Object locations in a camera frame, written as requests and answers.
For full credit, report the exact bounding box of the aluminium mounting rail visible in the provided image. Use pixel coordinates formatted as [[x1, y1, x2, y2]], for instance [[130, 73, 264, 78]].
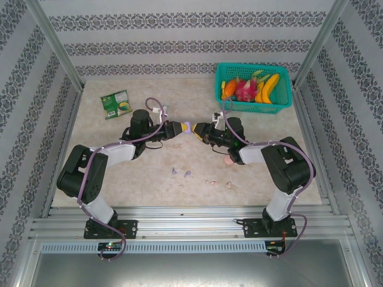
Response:
[[28, 206, 354, 242]]

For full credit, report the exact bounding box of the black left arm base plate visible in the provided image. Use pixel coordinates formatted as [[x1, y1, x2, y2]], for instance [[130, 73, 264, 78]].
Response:
[[83, 219, 138, 240]]

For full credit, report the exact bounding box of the aluminium frame side rail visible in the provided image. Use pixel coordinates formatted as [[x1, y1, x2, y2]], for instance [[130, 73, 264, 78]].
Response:
[[41, 89, 84, 219], [291, 85, 341, 215]]

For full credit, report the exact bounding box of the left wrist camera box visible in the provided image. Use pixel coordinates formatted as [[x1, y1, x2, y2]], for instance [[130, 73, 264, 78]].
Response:
[[151, 104, 170, 118]]

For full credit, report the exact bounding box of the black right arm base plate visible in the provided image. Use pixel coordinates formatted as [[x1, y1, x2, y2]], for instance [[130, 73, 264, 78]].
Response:
[[242, 217, 299, 239]]

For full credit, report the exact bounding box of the teal plastic basket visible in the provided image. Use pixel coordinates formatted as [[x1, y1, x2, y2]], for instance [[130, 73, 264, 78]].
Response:
[[215, 62, 293, 115]]

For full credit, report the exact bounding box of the orange toy fruit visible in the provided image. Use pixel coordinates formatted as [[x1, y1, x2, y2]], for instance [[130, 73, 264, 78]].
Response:
[[224, 80, 239, 98]]

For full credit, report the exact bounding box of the slotted grey cable duct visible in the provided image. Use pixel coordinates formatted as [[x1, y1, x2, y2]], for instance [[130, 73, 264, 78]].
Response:
[[40, 241, 267, 254]]

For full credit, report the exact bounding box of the aluminium frame post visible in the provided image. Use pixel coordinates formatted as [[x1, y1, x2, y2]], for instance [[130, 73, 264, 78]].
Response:
[[25, 0, 86, 90], [291, 0, 349, 87]]

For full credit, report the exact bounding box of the yellow toy banana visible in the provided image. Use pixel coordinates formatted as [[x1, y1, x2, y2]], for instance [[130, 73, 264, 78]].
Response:
[[260, 73, 281, 105]]

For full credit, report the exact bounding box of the metal sheet panel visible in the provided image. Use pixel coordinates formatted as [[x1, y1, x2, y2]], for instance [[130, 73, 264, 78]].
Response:
[[17, 239, 369, 287]]

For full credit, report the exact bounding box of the green snack packet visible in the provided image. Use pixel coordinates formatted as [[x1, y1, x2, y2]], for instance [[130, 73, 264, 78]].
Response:
[[100, 89, 133, 120]]

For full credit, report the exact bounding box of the pink toy dragon fruit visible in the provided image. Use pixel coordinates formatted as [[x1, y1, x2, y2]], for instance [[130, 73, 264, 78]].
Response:
[[234, 70, 270, 103]]

